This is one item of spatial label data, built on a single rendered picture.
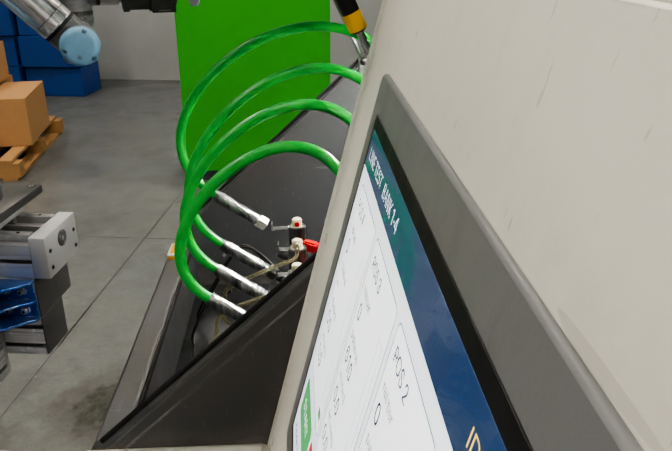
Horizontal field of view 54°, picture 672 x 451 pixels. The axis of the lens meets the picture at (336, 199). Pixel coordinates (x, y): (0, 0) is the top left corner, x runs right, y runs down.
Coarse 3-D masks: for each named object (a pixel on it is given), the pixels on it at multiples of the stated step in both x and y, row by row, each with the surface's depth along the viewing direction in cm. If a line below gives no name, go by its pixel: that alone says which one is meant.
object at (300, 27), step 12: (300, 24) 96; (312, 24) 96; (324, 24) 96; (336, 24) 96; (264, 36) 96; (276, 36) 96; (240, 48) 96; (252, 48) 97; (228, 60) 97; (216, 72) 97; (204, 84) 98; (192, 96) 99; (192, 108) 100; (180, 120) 100; (180, 132) 100; (180, 144) 101; (180, 156) 102
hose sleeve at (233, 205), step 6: (216, 192) 105; (222, 192) 105; (216, 198) 104; (222, 198) 105; (228, 198) 105; (222, 204) 105; (228, 204) 105; (234, 204) 105; (240, 204) 106; (234, 210) 105; (240, 210) 105; (246, 210) 106; (252, 210) 107; (246, 216) 106; (252, 216) 106; (258, 216) 106; (252, 222) 106
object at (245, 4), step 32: (224, 0) 403; (256, 0) 404; (288, 0) 406; (320, 0) 407; (192, 32) 409; (224, 32) 410; (256, 32) 411; (320, 32) 414; (192, 64) 416; (256, 64) 419; (288, 64) 420; (224, 96) 425; (256, 96) 426; (288, 96) 427; (192, 128) 431; (224, 128) 432; (256, 128) 434; (224, 160) 440
